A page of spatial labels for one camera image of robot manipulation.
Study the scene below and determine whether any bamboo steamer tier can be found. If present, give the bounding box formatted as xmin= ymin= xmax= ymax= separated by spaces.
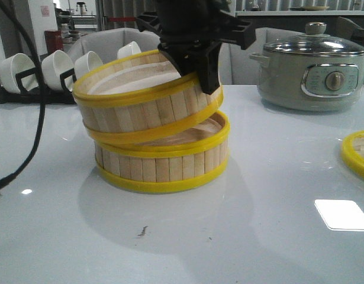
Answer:
xmin=73 ymin=50 xmax=223 ymax=145
xmin=95 ymin=111 xmax=230 ymax=193

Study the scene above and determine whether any grey chair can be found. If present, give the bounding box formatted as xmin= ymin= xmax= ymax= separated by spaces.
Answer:
xmin=67 ymin=28 xmax=160 ymax=64
xmin=218 ymin=27 xmax=299 ymax=85

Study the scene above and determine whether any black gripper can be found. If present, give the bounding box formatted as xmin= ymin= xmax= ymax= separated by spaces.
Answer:
xmin=136 ymin=0 xmax=256 ymax=95

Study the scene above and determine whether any white bowl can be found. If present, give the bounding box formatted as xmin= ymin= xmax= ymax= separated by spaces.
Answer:
xmin=41 ymin=50 xmax=74 ymax=91
xmin=74 ymin=51 xmax=103 ymax=79
xmin=117 ymin=41 xmax=141 ymax=59
xmin=0 ymin=53 xmax=35 ymax=94

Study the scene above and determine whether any left grey chair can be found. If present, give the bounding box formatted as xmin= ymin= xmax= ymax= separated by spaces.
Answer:
xmin=67 ymin=28 xmax=160 ymax=64

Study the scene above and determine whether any red fire extinguisher box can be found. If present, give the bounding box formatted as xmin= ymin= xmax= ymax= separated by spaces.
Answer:
xmin=44 ymin=30 xmax=63 ymax=54

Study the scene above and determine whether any grey electric cooking pot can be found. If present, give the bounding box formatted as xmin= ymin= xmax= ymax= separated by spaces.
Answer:
xmin=249 ymin=51 xmax=364 ymax=112

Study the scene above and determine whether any right grey chair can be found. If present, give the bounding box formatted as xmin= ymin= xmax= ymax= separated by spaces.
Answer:
xmin=218 ymin=27 xmax=299 ymax=85

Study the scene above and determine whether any black cable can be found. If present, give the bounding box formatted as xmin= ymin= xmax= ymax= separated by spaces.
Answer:
xmin=0 ymin=0 xmax=47 ymax=199

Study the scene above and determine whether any bamboo steamer lid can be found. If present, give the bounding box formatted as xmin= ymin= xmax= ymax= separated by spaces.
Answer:
xmin=341 ymin=130 xmax=364 ymax=180

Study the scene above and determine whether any glass pot lid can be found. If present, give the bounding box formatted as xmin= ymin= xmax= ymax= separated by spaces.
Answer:
xmin=263 ymin=22 xmax=364 ymax=56

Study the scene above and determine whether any black dish rack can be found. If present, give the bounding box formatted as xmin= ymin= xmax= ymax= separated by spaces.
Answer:
xmin=0 ymin=67 xmax=76 ymax=104

